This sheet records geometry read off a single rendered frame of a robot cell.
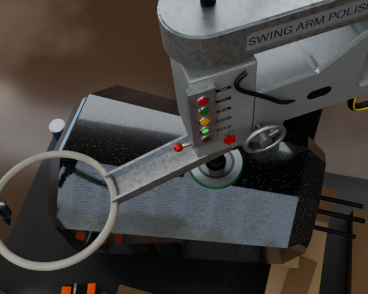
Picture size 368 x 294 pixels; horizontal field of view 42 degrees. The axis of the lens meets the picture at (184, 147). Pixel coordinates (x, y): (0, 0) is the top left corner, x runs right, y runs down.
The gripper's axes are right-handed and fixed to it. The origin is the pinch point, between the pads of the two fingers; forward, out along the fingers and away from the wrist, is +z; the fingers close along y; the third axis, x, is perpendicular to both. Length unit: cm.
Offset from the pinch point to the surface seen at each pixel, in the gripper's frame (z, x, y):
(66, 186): 9.8, 17.7, 22.5
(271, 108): -49, 11, 102
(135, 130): -1, 37, 54
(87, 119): 0, 45, 32
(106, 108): -1, 50, 40
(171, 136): -2, 32, 69
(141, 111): -1, 47, 56
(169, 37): -86, 8, 71
